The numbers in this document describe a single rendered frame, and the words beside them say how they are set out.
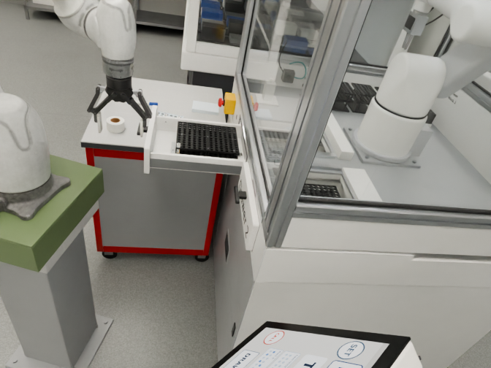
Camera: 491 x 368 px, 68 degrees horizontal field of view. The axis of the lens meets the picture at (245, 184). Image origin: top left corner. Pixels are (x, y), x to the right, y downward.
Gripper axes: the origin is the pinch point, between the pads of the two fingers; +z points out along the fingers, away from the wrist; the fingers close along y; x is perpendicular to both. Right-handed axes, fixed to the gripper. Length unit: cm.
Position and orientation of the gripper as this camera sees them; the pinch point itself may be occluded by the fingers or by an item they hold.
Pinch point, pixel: (120, 130)
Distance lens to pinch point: 132.0
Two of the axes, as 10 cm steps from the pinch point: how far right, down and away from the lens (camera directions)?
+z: -1.8, 7.6, 6.2
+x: -1.0, -6.4, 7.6
